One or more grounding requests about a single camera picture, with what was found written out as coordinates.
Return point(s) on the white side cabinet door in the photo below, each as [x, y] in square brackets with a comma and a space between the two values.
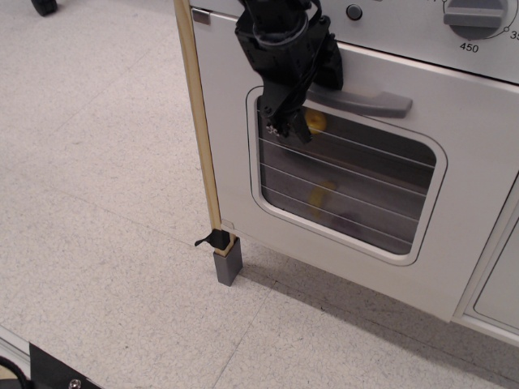
[490, 300]

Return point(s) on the white oven door with window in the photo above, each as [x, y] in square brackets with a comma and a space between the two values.
[348, 186]

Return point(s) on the light wooden side post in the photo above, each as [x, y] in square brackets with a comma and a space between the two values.
[191, 65]

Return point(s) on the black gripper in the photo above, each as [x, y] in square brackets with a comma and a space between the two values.
[290, 51]

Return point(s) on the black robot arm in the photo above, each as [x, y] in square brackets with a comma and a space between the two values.
[288, 43]

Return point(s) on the white toy oven cabinet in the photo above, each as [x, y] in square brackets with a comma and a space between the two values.
[405, 24]

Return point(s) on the grey leg foot cap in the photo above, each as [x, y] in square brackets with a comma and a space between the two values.
[229, 266]

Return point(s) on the grey temperature knob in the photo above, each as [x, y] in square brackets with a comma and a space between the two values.
[475, 19]

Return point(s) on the yellow handled toy knife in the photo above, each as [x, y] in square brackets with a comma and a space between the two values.
[316, 121]

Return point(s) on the yellow toy banana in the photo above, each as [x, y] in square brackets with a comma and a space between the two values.
[318, 194]

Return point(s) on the black tape strip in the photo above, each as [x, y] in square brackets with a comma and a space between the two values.
[217, 239]

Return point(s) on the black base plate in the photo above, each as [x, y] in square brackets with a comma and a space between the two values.
[46, 371]

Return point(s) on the grey oven door handle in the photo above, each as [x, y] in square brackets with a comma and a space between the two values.
[381, 105]

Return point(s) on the purple toy eggplant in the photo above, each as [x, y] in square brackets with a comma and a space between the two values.
[346, 226]

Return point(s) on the aluminium frame rail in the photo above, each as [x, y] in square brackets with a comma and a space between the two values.
[16, 349]

